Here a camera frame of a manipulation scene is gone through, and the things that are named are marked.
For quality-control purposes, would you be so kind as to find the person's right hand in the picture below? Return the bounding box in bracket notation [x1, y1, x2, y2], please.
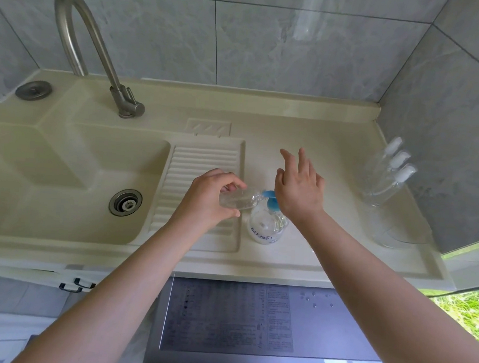
[272, 146, 328, 227]

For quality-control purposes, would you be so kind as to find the small clear bottle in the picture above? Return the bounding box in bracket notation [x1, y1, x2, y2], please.
[362, 163, 397, 196]
[363, 177, 404, 209]
[363, 149, 392, 184]
[218, 187, 265, 212]

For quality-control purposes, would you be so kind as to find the person's right forearm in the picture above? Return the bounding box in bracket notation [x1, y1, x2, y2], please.
[289, 207, 479, 363]

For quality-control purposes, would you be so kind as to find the curved steel faucet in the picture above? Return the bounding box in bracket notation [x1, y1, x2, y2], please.
[47, 0, 152, 121]

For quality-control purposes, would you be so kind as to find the person's left forearm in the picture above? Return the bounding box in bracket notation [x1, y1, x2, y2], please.
[11, 210, 199, 363]

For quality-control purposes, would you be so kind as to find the clear hand sanitizer pump bottle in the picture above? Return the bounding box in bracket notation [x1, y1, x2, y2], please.
[247, 189, 291, 246]

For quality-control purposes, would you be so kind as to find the glass window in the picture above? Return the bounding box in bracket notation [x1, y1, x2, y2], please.
[415, 233, 479, 348]

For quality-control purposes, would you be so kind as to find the white cabinet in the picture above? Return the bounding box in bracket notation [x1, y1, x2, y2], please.
[0, 255, 164, 299]

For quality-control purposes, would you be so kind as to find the steel sink drain strainer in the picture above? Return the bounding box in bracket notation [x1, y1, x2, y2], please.
[108, 187, 144, 218]

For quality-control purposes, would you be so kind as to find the grey washing machine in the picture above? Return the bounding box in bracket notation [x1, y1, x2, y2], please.
[143, 275, 403, 363]

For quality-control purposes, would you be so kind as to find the person's left hand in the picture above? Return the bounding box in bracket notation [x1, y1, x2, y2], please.
[166, 165, 249, 238]

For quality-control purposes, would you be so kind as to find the round steel hole cover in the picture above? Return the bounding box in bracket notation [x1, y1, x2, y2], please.
[14, 79, 53, 103]

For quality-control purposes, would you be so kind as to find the cream sink with washboard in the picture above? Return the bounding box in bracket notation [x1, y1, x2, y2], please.
[0, 66, 468, 295]

